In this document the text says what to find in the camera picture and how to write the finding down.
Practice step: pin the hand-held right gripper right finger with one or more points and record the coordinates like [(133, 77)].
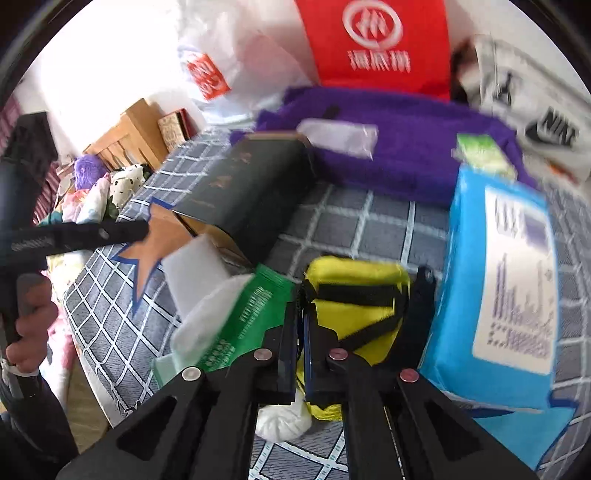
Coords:
[(310, 350)]

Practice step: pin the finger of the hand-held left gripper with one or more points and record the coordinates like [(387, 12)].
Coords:
[(92, 235)]

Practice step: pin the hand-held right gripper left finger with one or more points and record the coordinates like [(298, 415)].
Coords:
[(291, 350)]

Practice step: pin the green foil packet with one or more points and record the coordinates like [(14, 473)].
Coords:
[(251, 309)]

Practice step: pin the white glove with green cuff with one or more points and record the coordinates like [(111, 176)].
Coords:
[(207, 318)]

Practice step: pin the clear plastic packet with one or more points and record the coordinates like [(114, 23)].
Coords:
[(337, 136)]

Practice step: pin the purple plush storage tray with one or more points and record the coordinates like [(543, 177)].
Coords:
[(415, 152)]

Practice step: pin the fruit print packet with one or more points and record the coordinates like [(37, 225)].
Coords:
[(480, 154)]

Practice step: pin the person's left forearm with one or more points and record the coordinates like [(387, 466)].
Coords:
[(32, 424)]

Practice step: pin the person's left hand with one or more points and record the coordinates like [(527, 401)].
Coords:
[(37, 332)]

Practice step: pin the red striped cloth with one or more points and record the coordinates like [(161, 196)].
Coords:
[(48, 194)]

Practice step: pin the floral quilt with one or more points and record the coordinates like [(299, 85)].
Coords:
[(87, 207)]

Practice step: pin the purple plush toy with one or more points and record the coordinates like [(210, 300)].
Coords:
[(90, 168)]

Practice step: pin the wooden bed headboard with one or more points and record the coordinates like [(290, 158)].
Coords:
[(134, 124)]

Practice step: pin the patterned book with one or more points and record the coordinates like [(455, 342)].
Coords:
[(173, 129)]

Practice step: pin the grey checked cloth with stars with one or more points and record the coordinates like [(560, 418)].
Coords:
[(360, 221)]

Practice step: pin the dark green tea tin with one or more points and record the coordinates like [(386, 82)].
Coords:
[(254, 184)]

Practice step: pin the blue tissue pack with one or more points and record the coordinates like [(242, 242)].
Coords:
[(466, 277)]

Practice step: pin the white plastic shopping bag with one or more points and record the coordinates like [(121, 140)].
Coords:
[(249, 60)]

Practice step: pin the red paper bag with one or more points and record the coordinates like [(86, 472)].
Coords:
[(332, 69)]

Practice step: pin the grey waist bag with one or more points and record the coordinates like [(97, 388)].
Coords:
[(531, 92)]

